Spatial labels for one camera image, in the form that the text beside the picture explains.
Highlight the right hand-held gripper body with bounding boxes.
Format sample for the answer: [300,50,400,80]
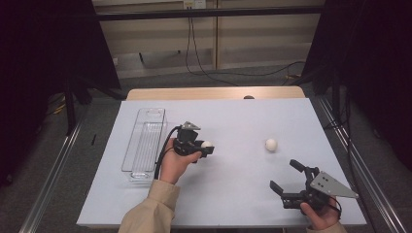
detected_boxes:
[281,165,360,212]

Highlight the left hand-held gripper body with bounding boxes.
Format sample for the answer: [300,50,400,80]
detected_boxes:
[173,120,206,158]

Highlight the clear plastic container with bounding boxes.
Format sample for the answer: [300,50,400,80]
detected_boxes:
[120,107,168,183]

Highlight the person's right hand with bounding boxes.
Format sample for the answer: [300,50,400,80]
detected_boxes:
[299,197,343,231]

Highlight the person's left hand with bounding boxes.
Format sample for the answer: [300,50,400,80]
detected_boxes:
[158,137,202,185]

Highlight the white table sheet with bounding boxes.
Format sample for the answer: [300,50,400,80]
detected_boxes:
[76,97,367,227]

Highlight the black metal stand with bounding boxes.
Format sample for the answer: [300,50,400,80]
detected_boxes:
[62,77,98,137]

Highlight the dark curtain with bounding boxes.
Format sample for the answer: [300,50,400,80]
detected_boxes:
[0,0,121,187]
[302,0,412,173]

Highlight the black horizontal bar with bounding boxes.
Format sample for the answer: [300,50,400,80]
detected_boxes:
[95,5,325,22]

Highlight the right hand-held gripper black cable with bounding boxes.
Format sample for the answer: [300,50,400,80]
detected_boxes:
[329,195,343,221]

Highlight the metal floor rail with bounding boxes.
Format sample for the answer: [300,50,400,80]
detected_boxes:
[315,96,409,233]
[18,106,90,233]

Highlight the black hanging cable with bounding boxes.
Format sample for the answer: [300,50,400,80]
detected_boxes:
[189,17,307,79]
[184,17,240,87]

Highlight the white wall socket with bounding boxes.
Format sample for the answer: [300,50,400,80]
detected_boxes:
[183,0,207,10]

